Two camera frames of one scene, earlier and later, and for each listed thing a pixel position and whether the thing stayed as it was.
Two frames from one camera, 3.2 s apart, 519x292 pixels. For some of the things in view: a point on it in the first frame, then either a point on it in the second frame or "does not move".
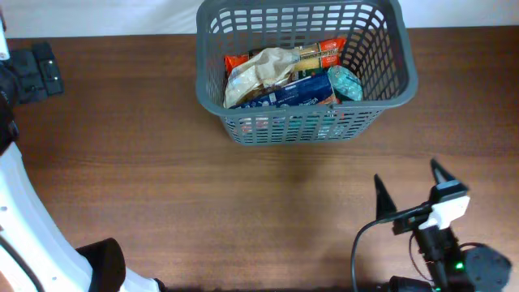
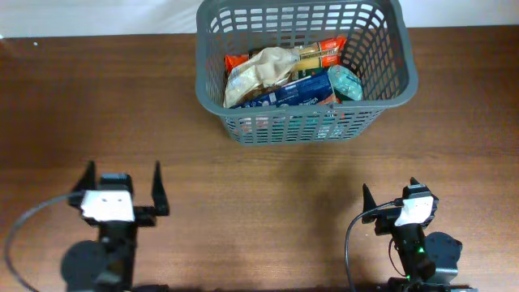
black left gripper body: (33, 80) → (141, 214)
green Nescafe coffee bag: (310, 72) does not move
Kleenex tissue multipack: (314, 90) does not move
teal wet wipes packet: (345, 82) does not move
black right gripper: (384, 205) → (386, 221)
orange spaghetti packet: (321, 55) does not move
